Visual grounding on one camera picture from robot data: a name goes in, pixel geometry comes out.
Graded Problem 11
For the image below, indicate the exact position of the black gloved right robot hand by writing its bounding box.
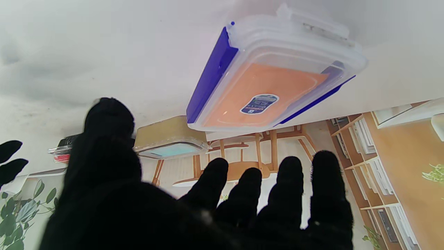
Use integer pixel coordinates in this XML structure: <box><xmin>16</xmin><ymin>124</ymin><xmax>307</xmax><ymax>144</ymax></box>
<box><xmin>0</xmin><ymin>140</ymin><xmax>29</xmax><ymax>188</ymax></box>

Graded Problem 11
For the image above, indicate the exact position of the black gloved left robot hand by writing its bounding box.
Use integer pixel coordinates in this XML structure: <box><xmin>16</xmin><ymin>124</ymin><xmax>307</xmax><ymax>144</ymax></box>
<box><xmin>38</xmin><ymin>97</ymin><xmax>354</xmax><ymax>250</ymax></box>

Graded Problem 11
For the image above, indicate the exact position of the clear lid with red label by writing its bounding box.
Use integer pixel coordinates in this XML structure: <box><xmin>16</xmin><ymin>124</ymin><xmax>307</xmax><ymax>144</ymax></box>
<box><xmin>49</xmin><ymin>146</ymin><xmax>73</xmax><ymax>164</ymax></box>

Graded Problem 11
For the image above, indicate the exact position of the black plastic tray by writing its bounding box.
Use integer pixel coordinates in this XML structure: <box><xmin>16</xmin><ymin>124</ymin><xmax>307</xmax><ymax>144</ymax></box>
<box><xmin>55</xmin><ymin>134</ymin><xmax>82</xmax><ymax>153</ymax></box>

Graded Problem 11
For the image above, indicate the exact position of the clear lid with teal label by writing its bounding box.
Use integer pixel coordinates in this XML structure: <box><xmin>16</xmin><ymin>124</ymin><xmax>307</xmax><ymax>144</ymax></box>
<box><xmin>134</xmin><ymin>140</ymin><xmax>210</xmax><ymax>160</ymax></box>

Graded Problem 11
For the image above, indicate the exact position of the brown kraft paper container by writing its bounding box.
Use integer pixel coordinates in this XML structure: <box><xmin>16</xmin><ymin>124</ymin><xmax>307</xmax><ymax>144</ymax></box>
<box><xmin>134</xmin><ymin>116</ymin><xmax>210</xmax><ymax>160</ymax></box>

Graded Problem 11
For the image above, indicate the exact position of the clear lid with orange label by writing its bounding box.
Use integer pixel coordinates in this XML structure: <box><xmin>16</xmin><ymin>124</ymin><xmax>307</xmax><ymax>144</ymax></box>
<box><xmin>203</xmin><ymin>62</ymin><xmax>330</xmax><ymax>128</ymax></box>

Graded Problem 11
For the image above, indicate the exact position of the clear container with blue clips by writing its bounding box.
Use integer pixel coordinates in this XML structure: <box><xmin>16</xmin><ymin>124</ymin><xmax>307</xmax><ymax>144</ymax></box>
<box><xmin>186</xmin><ymin>3</ymin><xmax>368</xmax><ymax>133</ymax></box>

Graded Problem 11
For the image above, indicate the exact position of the printed room backdrop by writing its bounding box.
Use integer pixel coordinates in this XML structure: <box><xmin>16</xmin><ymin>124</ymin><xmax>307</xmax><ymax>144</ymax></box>
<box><xmin>0</xmin><ymin>99</ymin><xmax>444</xmax><ymax>250</ymax></box>

